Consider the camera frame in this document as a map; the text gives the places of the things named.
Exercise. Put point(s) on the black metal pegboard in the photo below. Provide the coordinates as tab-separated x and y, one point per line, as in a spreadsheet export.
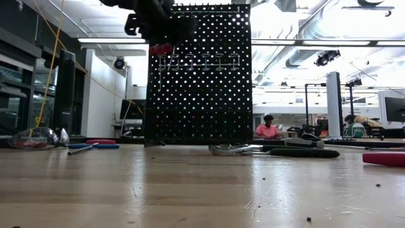
202	95

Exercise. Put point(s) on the black pipe stand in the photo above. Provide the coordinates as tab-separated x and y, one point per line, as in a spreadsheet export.
306	104

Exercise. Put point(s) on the ceiling light strip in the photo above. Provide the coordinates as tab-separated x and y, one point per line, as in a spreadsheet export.
335	42
110	40

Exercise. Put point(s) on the person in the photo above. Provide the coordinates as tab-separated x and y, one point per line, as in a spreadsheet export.
357	125
267	128

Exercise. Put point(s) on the white column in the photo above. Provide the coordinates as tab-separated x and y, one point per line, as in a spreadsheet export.
334	104

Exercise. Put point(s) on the black ceiling spotlight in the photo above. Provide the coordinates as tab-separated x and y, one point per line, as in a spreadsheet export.
119	63
327	57

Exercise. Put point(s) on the clear safety glasses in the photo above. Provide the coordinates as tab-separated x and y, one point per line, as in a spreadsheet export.
41	136

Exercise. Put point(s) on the black monitor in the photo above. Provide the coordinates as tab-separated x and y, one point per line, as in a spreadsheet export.
133	109
395	109

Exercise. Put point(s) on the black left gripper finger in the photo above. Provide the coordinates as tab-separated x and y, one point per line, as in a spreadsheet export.
171	38
177	23

